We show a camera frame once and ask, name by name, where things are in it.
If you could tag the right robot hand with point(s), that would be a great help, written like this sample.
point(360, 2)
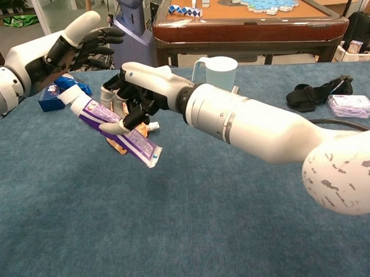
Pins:
point(152, 82)

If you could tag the clear box of purple picks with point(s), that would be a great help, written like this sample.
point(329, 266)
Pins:
point(351, 106)

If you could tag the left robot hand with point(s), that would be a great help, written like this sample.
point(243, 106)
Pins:
point(54, 61)

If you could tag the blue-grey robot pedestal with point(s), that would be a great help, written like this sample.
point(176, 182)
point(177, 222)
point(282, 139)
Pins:
point(136, 49)

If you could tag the blue white snake puzzle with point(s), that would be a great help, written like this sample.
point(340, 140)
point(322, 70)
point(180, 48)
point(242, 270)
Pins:
point(186, 11)

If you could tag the blue cookie packet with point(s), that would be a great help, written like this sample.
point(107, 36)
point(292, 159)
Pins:
point(67, 79)

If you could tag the brown wooden mahjong table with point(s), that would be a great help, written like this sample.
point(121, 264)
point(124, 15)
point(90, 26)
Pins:
point(245, 30)

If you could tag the purple white toothpaste tube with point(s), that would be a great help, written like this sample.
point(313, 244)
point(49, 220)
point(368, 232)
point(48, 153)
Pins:
point(96, 112)

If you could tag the black bag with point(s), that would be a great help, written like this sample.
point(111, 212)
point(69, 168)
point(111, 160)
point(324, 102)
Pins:
point(363, 26)

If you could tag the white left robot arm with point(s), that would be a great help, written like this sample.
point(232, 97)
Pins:
point(1, 90)

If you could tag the orange spout pouch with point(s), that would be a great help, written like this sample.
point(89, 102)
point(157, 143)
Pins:
point(117, 147)

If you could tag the white plastic crate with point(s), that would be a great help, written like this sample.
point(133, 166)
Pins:
point(361, 57)

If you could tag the wooden pole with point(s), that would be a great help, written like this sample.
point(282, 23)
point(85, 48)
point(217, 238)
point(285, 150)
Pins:
point(89, 2)

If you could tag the small purple white carton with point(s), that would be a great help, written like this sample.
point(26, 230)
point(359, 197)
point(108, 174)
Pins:
point(355, 47)

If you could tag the blue mahjong tile cluster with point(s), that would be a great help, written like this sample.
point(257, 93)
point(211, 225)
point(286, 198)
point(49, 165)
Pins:
point(259, 0)

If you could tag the blue felt table cloth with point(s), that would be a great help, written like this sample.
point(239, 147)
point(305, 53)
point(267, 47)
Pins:
point(188, 229)

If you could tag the dark blue carton box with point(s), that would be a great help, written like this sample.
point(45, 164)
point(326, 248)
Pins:
point(50, 102)

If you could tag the green potted plants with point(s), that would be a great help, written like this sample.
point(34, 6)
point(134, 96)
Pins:
point(7, 5)

